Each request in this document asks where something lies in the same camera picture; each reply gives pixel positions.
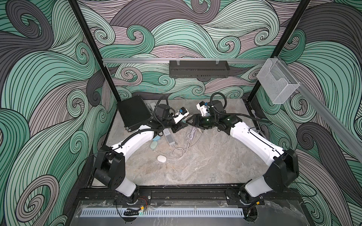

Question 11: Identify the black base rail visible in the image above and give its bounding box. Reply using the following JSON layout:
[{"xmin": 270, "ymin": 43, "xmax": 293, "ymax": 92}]
[{"xmin": 76, "ymin": 185, "xmax": 303, "ymax": 205}]

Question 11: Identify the white earbud case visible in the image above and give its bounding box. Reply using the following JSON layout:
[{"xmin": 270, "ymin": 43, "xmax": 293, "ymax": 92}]
[{"xmin": 157, "ymin": 155, "xmax": 167, "ymax": 163}]

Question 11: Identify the aluminium wall rail right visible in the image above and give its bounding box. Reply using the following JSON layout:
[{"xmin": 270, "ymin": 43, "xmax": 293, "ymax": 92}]
[{"xmin": 275, "ymin": 57, "xmax": 362, "ymax": 161}]

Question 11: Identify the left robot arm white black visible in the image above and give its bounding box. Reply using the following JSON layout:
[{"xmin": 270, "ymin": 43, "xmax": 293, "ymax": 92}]
[{"xmin": 91, "ymin": 104, "xmax": 189, "ymax": 203}]

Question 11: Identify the black wall shelf tray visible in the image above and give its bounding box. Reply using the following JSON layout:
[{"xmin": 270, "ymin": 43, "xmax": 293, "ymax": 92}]
[{"xmin": 169, "ymin": 61, "xmax": 230, "ymax": 80}]

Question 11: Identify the white slotted cable duct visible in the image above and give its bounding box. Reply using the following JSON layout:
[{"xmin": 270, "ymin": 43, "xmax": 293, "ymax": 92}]
[{"xmin": 79, "ymin": 208, "xmax": 244, "ymax": 218}]

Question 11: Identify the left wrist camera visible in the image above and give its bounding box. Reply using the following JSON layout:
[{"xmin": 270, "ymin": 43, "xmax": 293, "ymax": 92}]
[{"xmin": 173, "ymin": 107, "xmax": 189, "ymax": 124}]

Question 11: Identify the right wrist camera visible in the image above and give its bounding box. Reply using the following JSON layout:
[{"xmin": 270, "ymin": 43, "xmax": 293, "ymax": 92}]
[{"xmin": 196, "ymin": 101, "xmax": 210, "ymax": 117}]

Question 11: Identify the lavender coiled cable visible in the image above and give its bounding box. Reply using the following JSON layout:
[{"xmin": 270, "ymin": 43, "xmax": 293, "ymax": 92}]
[{"xmin": 187, "ymin": 127, "xmax": 199, "ymax": 142}]

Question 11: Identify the beige coiled cable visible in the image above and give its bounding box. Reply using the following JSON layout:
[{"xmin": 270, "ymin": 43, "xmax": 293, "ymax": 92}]
[{"xmin": 166, "ymin": 128, "xmax": 204, "ymax": 162}]

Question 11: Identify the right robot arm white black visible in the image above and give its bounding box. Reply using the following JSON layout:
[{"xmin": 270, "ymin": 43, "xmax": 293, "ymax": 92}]
[{"xmin": 186, "ymin": 92, "xmax": 299, "ymax": 205}]

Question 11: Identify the aluminium wall rail back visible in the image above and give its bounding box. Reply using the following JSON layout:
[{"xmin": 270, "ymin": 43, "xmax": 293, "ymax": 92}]
[{"xmin": 102, "ymin": 57, "xmax": 267, "ymax": 65}]

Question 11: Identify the grey cable right edge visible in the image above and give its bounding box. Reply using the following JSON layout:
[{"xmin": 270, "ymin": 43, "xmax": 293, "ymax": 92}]
[{"xmin": 250, "ymin": 110, "xmax": 273, "ymax": 133}]

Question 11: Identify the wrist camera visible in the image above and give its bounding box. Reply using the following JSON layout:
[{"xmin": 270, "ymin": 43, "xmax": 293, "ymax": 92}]
[
  {"xmin": 173, "ymin": 107, "xmax": 189, "ymax": 124},
  {"xmin": 196, "ymin": 101, "xmax": 210, "ymax": 117}
]

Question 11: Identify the clear acrylic wall bin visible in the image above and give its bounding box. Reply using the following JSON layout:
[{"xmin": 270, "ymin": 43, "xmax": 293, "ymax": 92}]
[{"xmin": 257, "ymin": 58, "xmax": 300, "ymax": 104}]

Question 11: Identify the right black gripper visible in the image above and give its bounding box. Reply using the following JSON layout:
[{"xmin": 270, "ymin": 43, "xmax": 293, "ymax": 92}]
[{"xmin": 186, "ymin": 114, "xmax": 218, "ymax": 129}]

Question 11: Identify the aluminium wall rail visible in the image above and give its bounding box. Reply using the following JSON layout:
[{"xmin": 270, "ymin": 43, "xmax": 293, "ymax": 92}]
[
  {"xmin": 102, "ymin": 57, "xmax": 267, "ymax": 65},
  {"xmin": 275, "ymin": 57, "xmax": 362, "ymax": 161}
]

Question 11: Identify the white power strip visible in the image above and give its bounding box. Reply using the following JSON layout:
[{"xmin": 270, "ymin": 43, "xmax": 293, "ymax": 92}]
[{"xmin": 146, "ymin": 102, "xmax": 176, "ymax": 147}]

